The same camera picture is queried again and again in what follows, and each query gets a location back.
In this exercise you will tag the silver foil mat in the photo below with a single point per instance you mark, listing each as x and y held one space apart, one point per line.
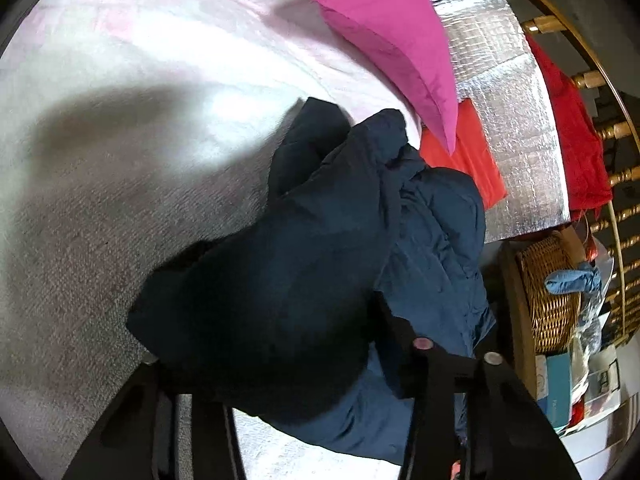
505 110

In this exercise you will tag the red cloth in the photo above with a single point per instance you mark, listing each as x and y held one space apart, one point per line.
575 140

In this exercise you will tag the wooden spindle railing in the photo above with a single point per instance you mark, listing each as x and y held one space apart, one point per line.
615 130

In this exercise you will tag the blue cloth in basket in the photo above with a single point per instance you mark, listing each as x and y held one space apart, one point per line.
570 281

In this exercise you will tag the orange-red folded cloth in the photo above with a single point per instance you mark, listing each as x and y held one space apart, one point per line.
475 160

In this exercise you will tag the wicker basket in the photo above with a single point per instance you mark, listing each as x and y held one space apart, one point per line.
550 320

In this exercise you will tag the pale pink blanket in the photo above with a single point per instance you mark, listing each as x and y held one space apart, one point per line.
125 210

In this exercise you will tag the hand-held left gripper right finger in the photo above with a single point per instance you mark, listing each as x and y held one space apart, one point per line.
440 375

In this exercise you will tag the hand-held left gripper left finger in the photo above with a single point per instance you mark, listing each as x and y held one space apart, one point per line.
125 410

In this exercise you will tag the teal box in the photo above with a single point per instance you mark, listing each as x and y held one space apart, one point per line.
559 390

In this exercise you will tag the navy blue puffer jacket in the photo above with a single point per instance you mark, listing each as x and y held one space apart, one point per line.
300 260

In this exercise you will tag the clear plastic bag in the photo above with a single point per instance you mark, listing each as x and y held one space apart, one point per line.
590 325

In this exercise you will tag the pink pillow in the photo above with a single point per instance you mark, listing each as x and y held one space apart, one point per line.
395 35

